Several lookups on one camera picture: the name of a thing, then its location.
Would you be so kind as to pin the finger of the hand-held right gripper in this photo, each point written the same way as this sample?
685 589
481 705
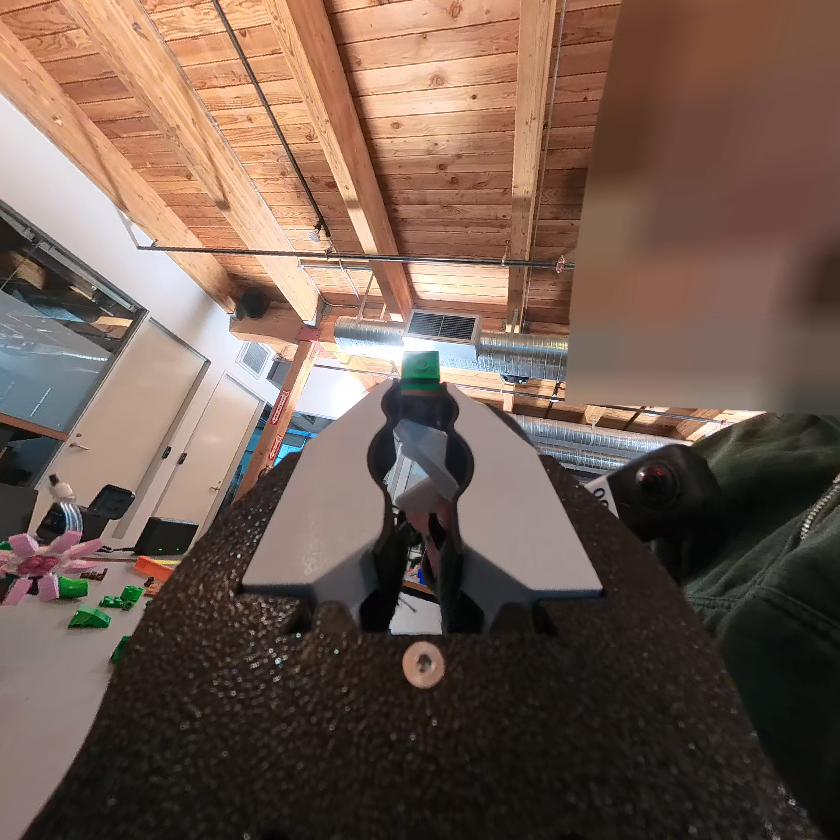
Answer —
430 453
423 500

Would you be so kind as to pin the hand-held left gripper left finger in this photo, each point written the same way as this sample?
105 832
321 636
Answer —
321 518

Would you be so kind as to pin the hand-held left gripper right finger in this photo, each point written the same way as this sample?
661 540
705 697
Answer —
518 525

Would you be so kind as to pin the small green lego block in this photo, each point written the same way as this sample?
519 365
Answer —
420 371

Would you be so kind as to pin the green lego brick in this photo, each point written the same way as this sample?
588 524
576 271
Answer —
121 649

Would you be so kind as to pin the green lego slope piece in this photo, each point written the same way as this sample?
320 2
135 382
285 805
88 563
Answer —
88 618

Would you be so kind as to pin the green lego plant with flower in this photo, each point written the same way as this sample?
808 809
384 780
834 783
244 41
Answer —
36 564

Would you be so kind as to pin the person's right hand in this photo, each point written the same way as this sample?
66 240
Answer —
438 525

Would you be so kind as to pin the person's green hoodie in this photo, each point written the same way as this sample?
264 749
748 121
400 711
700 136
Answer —
774 590

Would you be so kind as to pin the white door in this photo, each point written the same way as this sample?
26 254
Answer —
124 420
210 446

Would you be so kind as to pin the small black charger box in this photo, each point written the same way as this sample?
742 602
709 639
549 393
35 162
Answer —
167 535

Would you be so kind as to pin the orange brick separator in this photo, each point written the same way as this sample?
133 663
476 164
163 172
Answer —
154 565

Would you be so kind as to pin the metal ceiling pipe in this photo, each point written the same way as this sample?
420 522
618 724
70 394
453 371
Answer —
394 258

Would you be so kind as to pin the large black charger box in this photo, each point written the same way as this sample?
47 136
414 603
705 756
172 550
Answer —
111 505

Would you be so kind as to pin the black ceiling speaker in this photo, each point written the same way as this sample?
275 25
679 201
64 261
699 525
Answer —
253 303

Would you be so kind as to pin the clear plastic tube white cap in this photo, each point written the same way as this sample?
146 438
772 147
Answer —
62 518

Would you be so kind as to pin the black cabinet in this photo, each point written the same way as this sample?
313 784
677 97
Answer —
16 512

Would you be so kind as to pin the silver spiral air duct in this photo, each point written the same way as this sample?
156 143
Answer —
571 439
525 354

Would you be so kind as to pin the wooden post red sign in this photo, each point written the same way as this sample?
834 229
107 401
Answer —
282 420

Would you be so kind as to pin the white duct air vent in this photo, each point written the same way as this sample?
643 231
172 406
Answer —
441 326

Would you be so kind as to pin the white wall vent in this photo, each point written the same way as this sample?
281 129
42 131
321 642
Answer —
253 359

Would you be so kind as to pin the glass window wall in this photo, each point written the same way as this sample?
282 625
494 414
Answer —
52 328

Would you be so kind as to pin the black track light rail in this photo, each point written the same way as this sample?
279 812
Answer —
262 105

